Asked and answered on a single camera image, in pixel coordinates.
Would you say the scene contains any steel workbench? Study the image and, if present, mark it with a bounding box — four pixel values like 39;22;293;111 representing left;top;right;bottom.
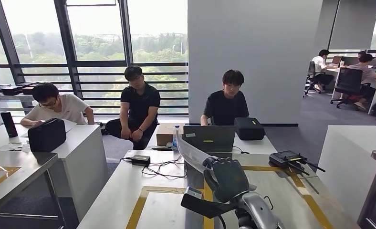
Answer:
76;149;363;229

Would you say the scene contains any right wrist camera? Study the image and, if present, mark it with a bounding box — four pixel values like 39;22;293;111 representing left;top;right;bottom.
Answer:
180;186;239;219

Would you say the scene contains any grey laptop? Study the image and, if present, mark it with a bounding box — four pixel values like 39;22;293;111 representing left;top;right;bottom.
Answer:
182;125;237;153

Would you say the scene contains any black adapter cable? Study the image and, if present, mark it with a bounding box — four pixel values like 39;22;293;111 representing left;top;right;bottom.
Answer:
120;156;188;179

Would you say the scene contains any black hard case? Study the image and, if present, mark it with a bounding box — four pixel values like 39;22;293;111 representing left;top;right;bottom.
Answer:
27;117;67;153
233;117;266;141

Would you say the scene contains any cardboard box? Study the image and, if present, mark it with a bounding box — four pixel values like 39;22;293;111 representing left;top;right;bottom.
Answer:
156;123;185;146

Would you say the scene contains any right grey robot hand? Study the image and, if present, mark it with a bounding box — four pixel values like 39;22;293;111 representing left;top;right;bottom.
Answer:
203;157;250;204

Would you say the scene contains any small yellow tape frame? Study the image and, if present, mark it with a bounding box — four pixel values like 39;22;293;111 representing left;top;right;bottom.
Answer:
125;186;204;229

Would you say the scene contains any steel bench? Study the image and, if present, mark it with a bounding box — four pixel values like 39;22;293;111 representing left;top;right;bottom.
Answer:
0;92;39;127

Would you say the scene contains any large yellow tape frame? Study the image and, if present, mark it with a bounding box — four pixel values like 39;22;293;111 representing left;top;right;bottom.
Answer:
203;166;334;229

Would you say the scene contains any dark window frame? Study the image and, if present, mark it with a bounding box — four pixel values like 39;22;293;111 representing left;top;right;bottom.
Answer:
0;0;189;117

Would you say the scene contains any white part with orange marks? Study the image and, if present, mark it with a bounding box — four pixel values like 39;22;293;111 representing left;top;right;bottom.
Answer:
175;134;258;192

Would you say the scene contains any clear water bottle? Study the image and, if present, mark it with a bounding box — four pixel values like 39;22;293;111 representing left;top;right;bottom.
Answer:
172;124;181;152

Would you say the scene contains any black power adapter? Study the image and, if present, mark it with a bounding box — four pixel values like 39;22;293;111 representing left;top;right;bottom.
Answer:
131;155;151;167

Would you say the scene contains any white table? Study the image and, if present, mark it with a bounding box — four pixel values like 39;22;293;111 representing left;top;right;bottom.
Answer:
0;119;110;222
145;123;277;156
316;125;376;222

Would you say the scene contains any black office chair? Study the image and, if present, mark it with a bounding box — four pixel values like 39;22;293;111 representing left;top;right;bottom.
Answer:
330;68;370;110
304;61;326;95

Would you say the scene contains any black router with antennas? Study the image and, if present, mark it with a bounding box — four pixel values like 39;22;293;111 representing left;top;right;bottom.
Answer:
268;150;326;176

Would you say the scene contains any black bag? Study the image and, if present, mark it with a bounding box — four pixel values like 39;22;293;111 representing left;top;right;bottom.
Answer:
105;118;123;136

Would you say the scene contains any person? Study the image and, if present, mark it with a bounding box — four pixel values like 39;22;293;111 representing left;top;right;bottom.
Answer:
20;83;95;128
105;65;161;150
311;49;339;94
200;69;250;126
346;53;376;111

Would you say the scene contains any black cylinder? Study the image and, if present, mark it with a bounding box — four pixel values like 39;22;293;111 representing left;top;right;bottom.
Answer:
0;111;19;138

